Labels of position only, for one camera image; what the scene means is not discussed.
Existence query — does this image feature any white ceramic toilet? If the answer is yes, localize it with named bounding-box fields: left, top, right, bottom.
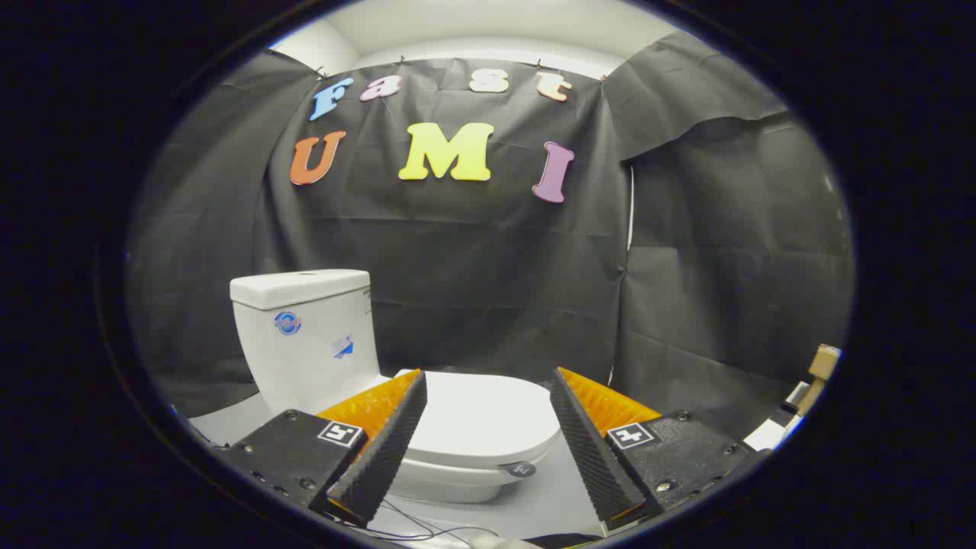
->
left=230, top=269, right=561, bottom=504

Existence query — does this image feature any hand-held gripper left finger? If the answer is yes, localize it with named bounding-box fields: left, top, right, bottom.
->
left=216, top=369, right=429, bottom=528

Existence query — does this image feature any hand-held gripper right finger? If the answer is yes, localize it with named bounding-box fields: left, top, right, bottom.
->
left=549, top=367, right=763, bottom=538

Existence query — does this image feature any brown cardboard box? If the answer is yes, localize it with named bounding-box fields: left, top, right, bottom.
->
left=797, top=344, right=843, bottom=417

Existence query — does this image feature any black backdrop cloth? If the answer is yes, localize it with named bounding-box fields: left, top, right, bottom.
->
left=126, top=30, right=855, bottom=439

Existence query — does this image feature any white toilet lid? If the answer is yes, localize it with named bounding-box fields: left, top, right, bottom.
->
left=393, top=370, right=561, bottom=469

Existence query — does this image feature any thin black cable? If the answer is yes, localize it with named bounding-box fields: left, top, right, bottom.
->
left=377, top=497, right=458, bottom=544
left=364, top=525, right=498, bottom=542

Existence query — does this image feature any white cistern cover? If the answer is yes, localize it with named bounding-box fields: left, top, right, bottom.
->
left=230, top=269, right=372, bottom=311

